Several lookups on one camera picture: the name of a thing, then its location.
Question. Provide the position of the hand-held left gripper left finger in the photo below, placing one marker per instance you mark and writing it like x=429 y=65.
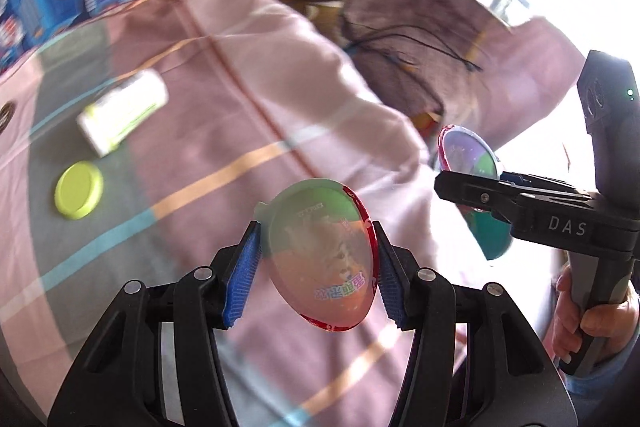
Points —
x=242 y=277

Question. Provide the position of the red rimmed paper cup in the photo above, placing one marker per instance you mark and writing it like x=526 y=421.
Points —
x=467 y=152
x=320 y=252

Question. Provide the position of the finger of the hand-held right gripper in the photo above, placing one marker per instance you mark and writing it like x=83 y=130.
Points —
x=510 y=178
x=475 y=194

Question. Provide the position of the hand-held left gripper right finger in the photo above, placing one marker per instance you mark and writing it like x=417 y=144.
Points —
x=390 y=287

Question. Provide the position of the plaid pink grey cloth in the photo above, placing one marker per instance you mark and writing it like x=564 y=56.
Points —
x=200 y=82

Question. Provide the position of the yellow green round lid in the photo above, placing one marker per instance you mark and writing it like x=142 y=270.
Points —
x=79 y=189

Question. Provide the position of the person's right hand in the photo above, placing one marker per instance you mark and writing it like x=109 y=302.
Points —
x=607 y=324

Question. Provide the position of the mauve striped cloth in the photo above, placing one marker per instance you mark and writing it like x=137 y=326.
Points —
x=400 y=7

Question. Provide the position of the white cylindrical bottle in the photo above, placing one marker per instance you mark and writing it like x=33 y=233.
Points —
x=122 y=112

